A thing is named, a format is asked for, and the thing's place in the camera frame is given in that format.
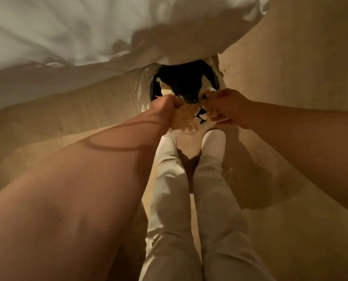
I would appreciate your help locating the person's left hand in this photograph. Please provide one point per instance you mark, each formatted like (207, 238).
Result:
(164, 105)

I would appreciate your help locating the white tissue paper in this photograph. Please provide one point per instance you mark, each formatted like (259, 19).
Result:
(185, 117)

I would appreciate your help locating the clear plastic bin liner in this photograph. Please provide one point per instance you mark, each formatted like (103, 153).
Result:
(141, 89)

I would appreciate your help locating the black round trash bin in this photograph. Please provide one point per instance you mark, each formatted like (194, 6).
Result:
(185, 80)

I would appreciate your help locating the white trousers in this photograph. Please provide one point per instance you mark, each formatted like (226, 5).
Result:
(220, 219)

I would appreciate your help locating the person's left forearm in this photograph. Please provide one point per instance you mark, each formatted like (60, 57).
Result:
(74, 196)

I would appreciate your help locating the white bed duvet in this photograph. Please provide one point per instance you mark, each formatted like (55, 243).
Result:
(74, 35)

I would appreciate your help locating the person's left fingers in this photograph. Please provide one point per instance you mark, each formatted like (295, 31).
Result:
(178, 101)

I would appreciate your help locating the person's right fingers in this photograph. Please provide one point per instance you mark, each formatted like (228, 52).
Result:
(213, 98)

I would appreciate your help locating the person's right hand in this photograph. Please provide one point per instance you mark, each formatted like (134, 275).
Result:
(234, 108)

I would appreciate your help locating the person's right forearm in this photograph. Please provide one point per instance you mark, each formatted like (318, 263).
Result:
(308, 146)

